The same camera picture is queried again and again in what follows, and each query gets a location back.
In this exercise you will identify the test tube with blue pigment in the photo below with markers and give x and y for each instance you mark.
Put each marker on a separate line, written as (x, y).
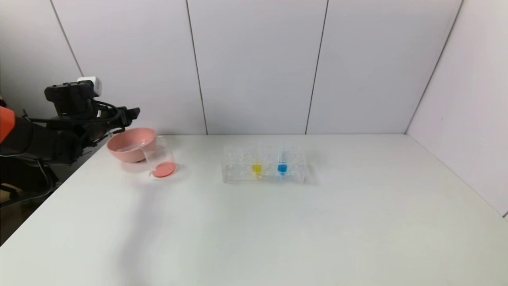
(282, 168)

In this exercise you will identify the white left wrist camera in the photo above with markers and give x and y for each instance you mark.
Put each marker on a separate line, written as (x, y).
(90, 85)

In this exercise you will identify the pink bowl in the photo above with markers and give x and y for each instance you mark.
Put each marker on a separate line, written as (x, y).
(131, 155)

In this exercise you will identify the black and orange left arm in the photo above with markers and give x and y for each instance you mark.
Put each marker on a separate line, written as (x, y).
(35, 143)

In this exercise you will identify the clear glass beaker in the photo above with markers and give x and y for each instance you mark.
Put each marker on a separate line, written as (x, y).
(163, 169)

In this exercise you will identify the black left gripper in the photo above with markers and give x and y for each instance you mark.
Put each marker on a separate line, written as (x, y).
(127, 115)

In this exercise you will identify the clear plastic test tube rack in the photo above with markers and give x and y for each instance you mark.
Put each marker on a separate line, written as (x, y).
(238, 167)

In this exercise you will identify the test tube with yellow pigment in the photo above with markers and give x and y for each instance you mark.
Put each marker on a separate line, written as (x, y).
(256, 168)

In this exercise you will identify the black chair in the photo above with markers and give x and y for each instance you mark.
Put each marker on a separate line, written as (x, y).
(20, 178)

